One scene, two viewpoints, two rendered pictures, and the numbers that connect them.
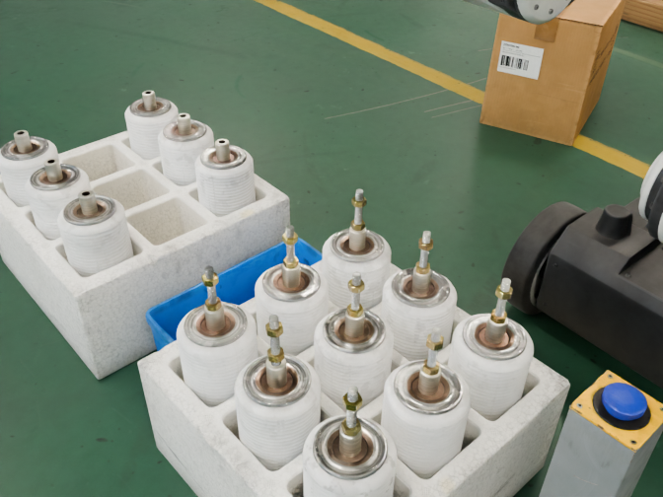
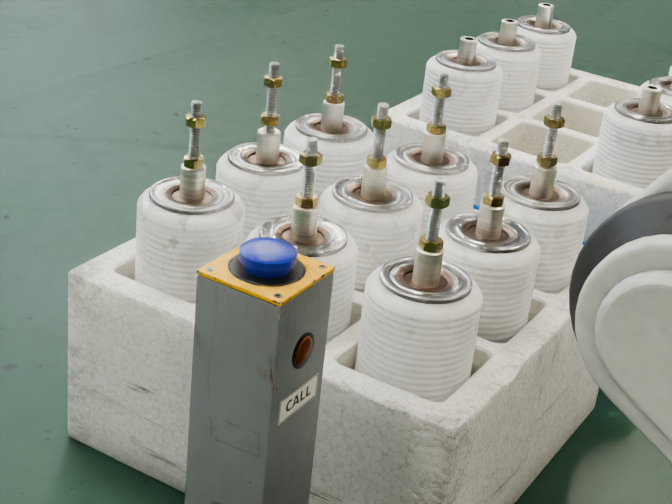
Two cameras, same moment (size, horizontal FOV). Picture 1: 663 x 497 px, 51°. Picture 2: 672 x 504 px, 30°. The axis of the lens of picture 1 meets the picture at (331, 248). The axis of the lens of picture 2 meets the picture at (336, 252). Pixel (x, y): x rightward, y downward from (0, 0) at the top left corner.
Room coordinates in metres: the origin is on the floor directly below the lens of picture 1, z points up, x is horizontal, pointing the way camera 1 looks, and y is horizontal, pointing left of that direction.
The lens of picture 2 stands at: (0.24, -1.03, 0.71)
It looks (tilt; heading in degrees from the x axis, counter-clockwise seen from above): 26 degrees down; 72
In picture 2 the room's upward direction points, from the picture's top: 6 degrees clockwise
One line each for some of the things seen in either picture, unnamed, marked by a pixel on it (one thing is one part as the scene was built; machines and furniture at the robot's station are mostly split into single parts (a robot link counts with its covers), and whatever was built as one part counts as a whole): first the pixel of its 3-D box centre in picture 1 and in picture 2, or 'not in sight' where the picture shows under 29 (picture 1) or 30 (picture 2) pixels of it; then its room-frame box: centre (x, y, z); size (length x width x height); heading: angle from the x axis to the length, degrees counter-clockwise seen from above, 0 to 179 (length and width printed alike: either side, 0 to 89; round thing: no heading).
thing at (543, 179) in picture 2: (357, 238); (542, 181); (0.77, -0.04, 0.26); 0.02 x 0.02 x 0.03
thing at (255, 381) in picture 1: (276, 380); (267, 159); (0.52, 0.06, 0.25); 0.08 x 0.08 x 0.01
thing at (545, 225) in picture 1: (548, 258); not in sight; (0.93, -0.37, 0.10); 0.20 x 0.05 x 0.20; 131
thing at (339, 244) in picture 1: (356, 246); (540, 193); (0.77, -0.04, 0.25); 0.08 x 0.08 x 0.01
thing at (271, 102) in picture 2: (274, 342); (271, 101); (0.52, 0.06, 0.31); 0.01 x 0.01 x 0.08
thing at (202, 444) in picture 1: (349, 416); (354, 345); (0.60, -0.03, 0.09); 0.39 x 0.39 x 0.18; 43
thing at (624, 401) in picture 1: (623, 403); (267, 261); (0.44, -0.28, 0.32); 0.04 x 0.04 x 0.02
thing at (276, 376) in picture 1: (276, 372); (268, 147); (0.52, 0.06, 0.26); 0.02 x 0.02 x 0.03
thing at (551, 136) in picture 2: (358, 214); (550, 141); (0.77, -0.04, 0.30); 0.01 x 0.01 x 0.08
